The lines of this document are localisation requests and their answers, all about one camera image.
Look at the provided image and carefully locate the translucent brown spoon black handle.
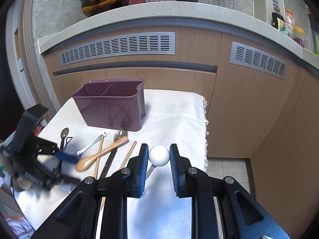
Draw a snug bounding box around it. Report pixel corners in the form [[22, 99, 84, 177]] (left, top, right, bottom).
[[59, 128, 69, 152]]

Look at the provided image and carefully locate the white table cloth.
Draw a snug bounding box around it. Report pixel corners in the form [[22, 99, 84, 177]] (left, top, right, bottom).
[[14, 90, 207, 238]]

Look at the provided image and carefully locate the wooden kitchen cabinet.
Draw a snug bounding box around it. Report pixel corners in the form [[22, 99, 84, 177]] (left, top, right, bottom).
[[43, 26, 318, 238]]

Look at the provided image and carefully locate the wooden chopstick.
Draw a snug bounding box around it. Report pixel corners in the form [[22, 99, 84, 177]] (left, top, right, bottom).
[[94, 135, 104, 180], [100, 141, 137, 210]]

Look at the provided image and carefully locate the yellow-lid jar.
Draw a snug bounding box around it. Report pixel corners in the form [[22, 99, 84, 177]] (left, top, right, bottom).
[[292, 25, 305, 48]]

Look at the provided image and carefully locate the steel shovel-shaped spoon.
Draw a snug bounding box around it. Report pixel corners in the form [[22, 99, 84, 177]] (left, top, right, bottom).
[[54, 136, 73, 178]]

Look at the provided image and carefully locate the dark sauce bottle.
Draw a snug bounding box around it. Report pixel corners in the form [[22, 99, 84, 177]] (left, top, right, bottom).
[[271, 12, 284, 31]]

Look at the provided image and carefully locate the white ball-handle steel utensil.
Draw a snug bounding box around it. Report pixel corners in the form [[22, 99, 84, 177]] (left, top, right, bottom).
[[146, 146, 170, 179]]

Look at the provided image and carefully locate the orange-capped clear bottle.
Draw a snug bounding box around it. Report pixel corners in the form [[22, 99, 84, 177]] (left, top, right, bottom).
[[282, 9, 295, 38]]

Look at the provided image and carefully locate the speckled stone countertop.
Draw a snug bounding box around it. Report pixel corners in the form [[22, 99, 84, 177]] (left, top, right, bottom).
[[37, 2, 318, 69]]

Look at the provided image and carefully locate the small grey vent grille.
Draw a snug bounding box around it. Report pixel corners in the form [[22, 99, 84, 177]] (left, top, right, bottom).
[[229, 42, 287, 79]]

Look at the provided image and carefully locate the long grey vent grille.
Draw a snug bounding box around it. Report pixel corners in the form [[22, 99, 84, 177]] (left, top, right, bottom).
[[59, 32, 176, 66]]

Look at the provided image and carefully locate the steel smiley handle spoon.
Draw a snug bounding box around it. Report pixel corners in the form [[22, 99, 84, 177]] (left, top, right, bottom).
[[77, 131, 110, 157]]

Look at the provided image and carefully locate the light wooden spoon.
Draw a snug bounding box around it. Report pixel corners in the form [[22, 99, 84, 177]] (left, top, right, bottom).
[[75, 136, 128, 172]]

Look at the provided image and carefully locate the purple plastic utensil caddy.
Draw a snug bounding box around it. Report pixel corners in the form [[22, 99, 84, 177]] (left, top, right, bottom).
[[72, 78, 146, 132]]

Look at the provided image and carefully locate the white ceramic spoon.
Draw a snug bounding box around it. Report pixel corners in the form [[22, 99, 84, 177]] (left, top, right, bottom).
[[61, 184, 72, 194]]

